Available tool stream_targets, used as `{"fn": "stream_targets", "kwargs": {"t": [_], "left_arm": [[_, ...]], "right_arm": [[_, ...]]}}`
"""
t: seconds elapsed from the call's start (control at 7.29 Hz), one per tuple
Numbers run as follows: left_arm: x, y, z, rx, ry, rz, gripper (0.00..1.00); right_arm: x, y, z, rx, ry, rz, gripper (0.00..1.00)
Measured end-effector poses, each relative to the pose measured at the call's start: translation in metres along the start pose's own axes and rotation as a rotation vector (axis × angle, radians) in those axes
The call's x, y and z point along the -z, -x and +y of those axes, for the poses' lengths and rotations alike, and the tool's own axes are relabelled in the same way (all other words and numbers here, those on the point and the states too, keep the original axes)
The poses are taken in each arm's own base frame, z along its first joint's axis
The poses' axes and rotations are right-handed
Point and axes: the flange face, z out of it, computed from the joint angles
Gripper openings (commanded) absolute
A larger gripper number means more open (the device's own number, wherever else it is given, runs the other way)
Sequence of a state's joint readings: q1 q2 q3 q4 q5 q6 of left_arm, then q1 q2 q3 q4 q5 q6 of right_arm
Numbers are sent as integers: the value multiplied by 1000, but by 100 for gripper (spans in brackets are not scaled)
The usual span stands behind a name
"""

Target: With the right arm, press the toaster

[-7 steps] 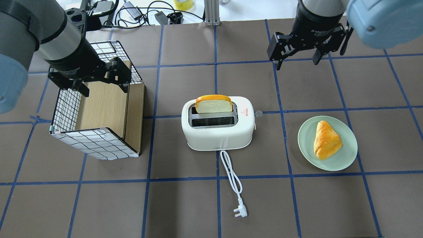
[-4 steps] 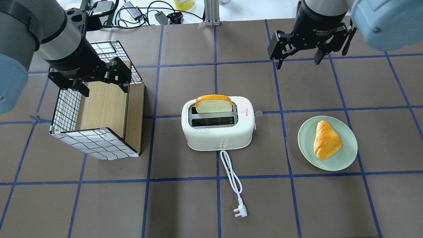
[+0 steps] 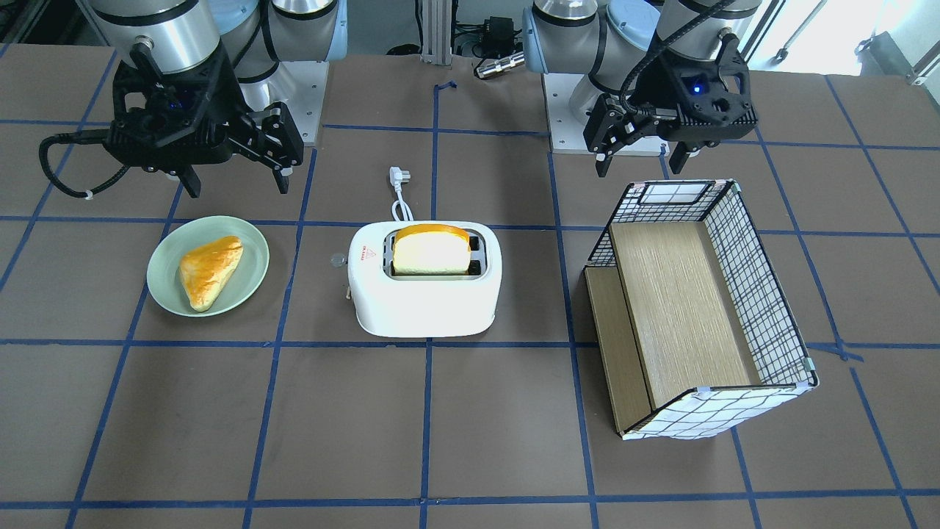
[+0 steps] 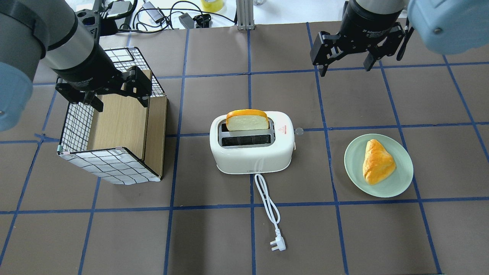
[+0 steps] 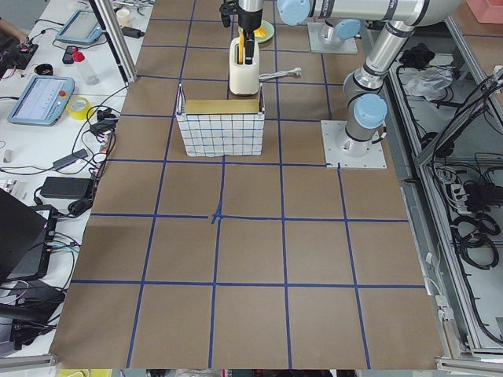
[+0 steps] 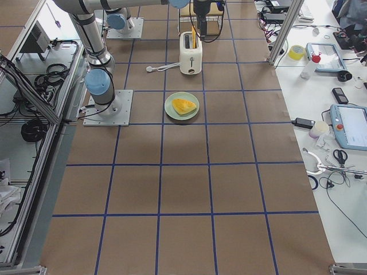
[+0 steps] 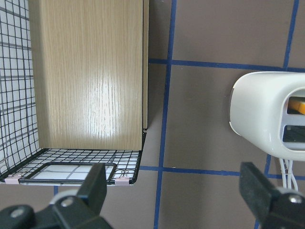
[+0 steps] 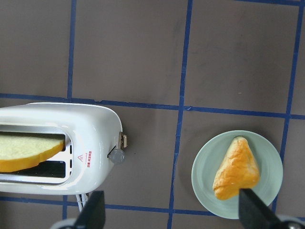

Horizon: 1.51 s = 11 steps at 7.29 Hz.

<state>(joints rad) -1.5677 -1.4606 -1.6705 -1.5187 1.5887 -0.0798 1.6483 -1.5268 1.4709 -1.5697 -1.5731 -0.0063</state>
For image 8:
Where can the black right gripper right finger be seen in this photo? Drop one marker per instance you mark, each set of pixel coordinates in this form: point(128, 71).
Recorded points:
point(254, 213)

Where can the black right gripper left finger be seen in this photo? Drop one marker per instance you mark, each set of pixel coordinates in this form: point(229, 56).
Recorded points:
point(93, 214)

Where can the white two-slot toaster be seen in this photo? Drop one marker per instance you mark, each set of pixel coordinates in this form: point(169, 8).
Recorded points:
point(92, 135)

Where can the golden triangular pastry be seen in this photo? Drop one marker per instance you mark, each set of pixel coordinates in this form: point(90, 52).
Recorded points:
point(238, 169)

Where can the light green round plate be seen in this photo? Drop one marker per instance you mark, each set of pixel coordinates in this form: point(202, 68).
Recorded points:
point(209, 159)

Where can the yellow-crusted bread slice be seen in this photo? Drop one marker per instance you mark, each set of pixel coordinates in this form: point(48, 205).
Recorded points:
point(18, 152)

